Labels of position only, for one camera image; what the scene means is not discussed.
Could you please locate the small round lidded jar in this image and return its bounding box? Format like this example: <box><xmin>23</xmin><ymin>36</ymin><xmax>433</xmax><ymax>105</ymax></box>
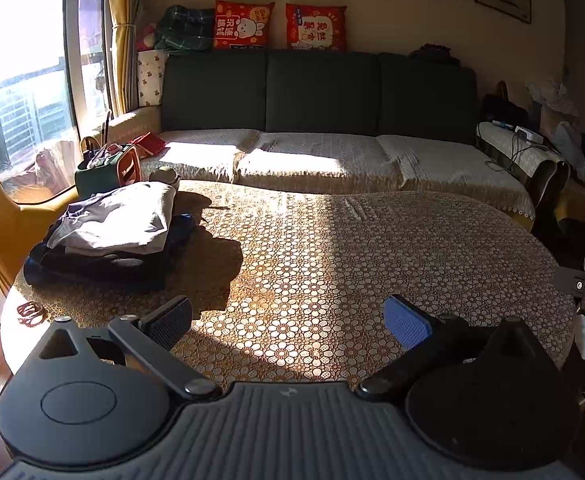
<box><xmin>150</xmin><ymin>166</ymin><xmax>180</xmax><ymax>187</ymax></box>

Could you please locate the red rabbit print cushion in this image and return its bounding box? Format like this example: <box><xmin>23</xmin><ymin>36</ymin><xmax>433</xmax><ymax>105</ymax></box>
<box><xmin>214</xmin><ymin>0</ymin><xmax>274</xmax><ymax>51</ymax></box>

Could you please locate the floral cream cushion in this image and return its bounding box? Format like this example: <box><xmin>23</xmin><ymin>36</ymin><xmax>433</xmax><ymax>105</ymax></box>
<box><xmin>137</xmin><ymin>50</ymin><xmax>167</xmax><ymax>107</ymax></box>

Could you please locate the pink plush toy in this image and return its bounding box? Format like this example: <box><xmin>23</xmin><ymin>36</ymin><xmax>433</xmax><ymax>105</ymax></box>
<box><xmin>135</xmin><ymin>22</ymin><xmax>156</xmax><ymax>52</ymax></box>

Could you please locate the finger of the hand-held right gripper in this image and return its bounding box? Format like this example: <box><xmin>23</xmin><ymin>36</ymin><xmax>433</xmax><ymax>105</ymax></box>
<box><xmin>553</xmin><ymin>266</ymin><xmax>585</xmax><ymax>317</ymax></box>

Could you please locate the green plaid blanket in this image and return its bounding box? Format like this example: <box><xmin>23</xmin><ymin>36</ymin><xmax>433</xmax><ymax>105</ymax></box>
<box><xmin>155</xmin><ymin>5</ymin><xmax>216</xmax><ymax>55</ymax></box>

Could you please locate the dark cloth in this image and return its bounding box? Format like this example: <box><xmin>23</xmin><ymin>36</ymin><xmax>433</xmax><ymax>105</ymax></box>
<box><xmin>409</xmin><ymin>42</ymin><xmax>460</xmax><ymax>66</ymax></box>

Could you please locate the yellow stool cover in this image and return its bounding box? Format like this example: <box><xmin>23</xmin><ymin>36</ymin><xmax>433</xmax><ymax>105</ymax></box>
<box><xmin>555</xmin><ymin>180</ymin><xmax>585</xmax><ymax>231</ymax></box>

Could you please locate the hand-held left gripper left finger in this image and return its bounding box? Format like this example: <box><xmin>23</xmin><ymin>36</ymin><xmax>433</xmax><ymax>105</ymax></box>
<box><xmin>37</xmin><ymin>296</ymin><xmax>222</xmax><ymax>402</ymax></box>

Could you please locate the black folded garment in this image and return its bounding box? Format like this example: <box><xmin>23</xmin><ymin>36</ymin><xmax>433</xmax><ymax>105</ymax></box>
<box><xmin>40</xmin><ymin>232</ymin><xmax>183</xmax><ymax>273</ymax></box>

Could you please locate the red booklet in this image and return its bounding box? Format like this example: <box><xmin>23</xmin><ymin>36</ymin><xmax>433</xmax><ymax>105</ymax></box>
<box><xmin>131</xmin><ymin>132</ymin><xmax>166</xmax><ymax>157</ymax></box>

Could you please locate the glass balcony window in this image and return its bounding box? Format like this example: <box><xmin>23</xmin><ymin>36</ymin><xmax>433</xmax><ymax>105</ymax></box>
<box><xmin>0</xmin><ymin>0</ymin><xmax>108</xmax><ymax>203</ymax></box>

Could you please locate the red figure print cushion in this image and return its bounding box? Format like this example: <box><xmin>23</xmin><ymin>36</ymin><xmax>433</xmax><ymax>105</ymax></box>
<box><xmin>286</xmin><ymin>3</ymin><xmax>347</xmax><ymax>52</ymax></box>

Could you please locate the beige armrest cover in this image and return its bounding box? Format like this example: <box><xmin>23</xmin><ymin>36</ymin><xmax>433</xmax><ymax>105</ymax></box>
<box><xmin>477</xmin><ymin>120</ymin><xmax>568</xmax><ymax>196</ymax></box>

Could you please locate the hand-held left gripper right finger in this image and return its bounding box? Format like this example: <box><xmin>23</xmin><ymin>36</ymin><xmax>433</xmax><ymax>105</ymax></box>
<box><xmin>356</xmin><ymin>295</ymin><xmax>548</xmax><ymax>402</ymax></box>

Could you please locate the red hair tie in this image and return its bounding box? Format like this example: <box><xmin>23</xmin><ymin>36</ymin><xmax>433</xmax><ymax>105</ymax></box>
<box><xmin>16</xmin><ymin>301</ymin><xmax>43</xmax><ymax>326</ymax></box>

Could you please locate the green storage basket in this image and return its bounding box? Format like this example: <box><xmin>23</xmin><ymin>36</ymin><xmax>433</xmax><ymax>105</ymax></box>
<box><xmin>75</xmin><ymin>142</ymin><xmax>140</xmax><ymax>198</ymax></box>

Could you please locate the pile of white bags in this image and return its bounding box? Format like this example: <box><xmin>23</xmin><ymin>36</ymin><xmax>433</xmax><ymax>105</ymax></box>
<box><xmin>527</xmin><ymin>75</ymin><xmax>585</xmax><ymax>186</ymax></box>

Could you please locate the tied window curtain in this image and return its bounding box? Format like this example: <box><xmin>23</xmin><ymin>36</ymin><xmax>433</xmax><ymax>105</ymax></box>
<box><xmin>105</xmin><ymin>0</ymin><xmax>146</xmax><ymax>116</ymax></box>

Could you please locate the dark backpack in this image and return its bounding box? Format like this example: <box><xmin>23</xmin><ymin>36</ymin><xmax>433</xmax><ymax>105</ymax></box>
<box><xmin>481</xmin><ymin>82</ymin><xmax>529</xmax><ymax>127</ymax></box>

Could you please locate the dark blue folded garment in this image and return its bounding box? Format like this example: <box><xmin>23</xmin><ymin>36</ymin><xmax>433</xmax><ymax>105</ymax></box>
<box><xmin>24</xmin><ymin>212</ymin><xmax>196</xmax><ymax>291</ymax></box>

